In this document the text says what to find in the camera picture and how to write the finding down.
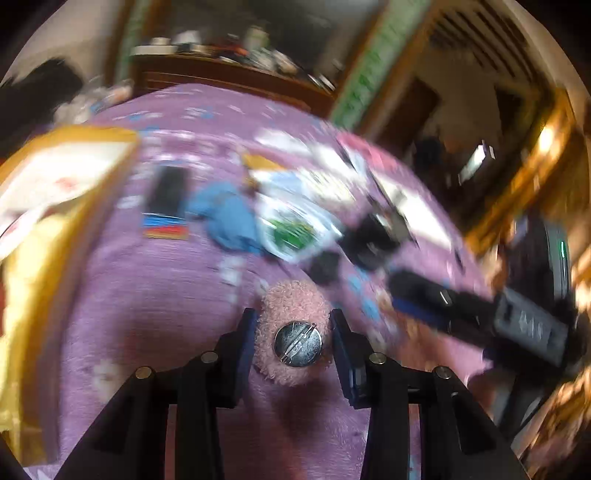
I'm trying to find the clutter on dresser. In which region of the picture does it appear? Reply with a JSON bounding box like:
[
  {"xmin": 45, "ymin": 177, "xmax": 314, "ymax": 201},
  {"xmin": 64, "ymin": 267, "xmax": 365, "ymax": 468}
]
[{"xmin": 131, "ymin": 25, "xmax": 338, "ymax": 90}]

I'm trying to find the purple printed blanket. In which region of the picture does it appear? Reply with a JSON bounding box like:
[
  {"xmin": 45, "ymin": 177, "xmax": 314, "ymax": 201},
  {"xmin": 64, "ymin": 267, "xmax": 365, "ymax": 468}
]
[{"xmin": 28, "ymin": 83, "xmax": 506, "ymax": 480}]

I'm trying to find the small black cloth piece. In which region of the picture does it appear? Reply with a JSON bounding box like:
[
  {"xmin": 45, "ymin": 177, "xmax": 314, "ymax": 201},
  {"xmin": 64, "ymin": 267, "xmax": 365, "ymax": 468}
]
[{"xmin": 308, "ymin": 251, "xmax": 343, "ymax": 287}]

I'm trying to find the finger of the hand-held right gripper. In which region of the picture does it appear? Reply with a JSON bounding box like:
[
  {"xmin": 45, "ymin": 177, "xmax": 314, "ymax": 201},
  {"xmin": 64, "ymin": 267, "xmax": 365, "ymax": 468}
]
[
  {"xmin": 392, "ymin": 295, "xmax": 497, "ymax": 348},
  {"xmin": 389, "ymin": 270, "xmax": 499, "ymax": 324}
]

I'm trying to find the dark cloth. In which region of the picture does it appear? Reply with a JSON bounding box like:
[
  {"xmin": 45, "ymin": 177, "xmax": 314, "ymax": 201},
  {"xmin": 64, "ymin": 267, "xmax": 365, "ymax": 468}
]
[{"xmin": 0, "ymin": 58, "xmax": 86, "ymax": 160}]

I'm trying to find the wooden dresser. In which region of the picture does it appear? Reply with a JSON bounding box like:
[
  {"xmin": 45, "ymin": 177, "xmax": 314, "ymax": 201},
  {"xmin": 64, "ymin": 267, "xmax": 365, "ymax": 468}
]
[{"xmin": 129, "ymin": 53, "xmax": 338, "ymax": 118}]

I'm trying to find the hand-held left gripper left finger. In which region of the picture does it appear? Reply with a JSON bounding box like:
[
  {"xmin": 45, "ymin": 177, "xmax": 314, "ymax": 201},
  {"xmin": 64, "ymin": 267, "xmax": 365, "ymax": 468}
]
[{"xmin": 55, "ymin": 308, "xmax": 259, "ymax": 480}]

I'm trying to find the pink fluffy brooch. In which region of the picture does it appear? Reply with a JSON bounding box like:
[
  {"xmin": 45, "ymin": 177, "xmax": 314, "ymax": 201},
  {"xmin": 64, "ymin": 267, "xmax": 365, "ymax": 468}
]
[{"xmin": 253, "ymin": 279, "xmax": 334, "ymax": 387}]

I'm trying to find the blue cloth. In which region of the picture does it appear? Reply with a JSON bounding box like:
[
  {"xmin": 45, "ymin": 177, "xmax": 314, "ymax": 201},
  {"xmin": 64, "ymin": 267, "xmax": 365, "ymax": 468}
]
[{"xmin": 188, "ymin": 181, "xmax": 265, "ymax": 256}]

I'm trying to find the green wall banner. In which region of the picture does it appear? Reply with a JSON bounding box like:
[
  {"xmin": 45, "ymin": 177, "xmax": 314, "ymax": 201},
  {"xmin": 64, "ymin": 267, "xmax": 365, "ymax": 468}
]
[{"xmin": 330, "ymin": 0, "xmax": 432, "ymax": 132}]

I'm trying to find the black cloth item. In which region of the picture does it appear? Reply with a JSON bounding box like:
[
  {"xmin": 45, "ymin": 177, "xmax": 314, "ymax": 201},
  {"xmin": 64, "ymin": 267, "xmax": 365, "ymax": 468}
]
[{"xmin": 339, "ymin": 211, "xmax": 409, "ymax": 273}]

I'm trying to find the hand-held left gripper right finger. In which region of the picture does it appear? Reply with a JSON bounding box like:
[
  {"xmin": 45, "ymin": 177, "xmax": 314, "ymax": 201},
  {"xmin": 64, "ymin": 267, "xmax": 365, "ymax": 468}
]
[{"xmin": 329, "ymin": 309, "xmax": 530, "ymax": 480}]

